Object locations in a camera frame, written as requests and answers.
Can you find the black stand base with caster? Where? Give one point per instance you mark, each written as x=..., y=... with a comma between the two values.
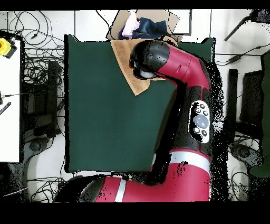
x=34, y=146
x=244, y=153

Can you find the black frame stand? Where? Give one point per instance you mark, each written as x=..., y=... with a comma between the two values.
x=51, y=84

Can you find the orange terry towel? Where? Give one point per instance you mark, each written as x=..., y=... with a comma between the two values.
x=124, y=57

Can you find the black tripod leg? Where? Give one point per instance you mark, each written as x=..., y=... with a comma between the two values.
x=261, y=15

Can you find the pink garment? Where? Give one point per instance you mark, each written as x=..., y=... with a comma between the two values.
x=130, y=25

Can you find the yellow emergency stop button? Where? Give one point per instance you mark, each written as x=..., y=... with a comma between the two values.
x=5, y=47

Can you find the blue denim jeans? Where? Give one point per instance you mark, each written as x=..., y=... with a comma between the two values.
x=151, y=27

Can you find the green cloth covered table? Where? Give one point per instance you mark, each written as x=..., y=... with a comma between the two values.
x=266, y=105

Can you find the dark green table cloth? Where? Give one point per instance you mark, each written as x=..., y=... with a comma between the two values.
x=95, y=126

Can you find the black flat tool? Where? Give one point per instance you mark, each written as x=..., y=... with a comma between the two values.
x=5, y=108

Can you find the brown cardboard box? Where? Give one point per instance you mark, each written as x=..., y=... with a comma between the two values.
x=168, y=21

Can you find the white desk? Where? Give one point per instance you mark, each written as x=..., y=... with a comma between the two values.
x=9, y=126

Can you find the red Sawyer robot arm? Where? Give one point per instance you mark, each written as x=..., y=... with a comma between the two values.
x=189, y=179

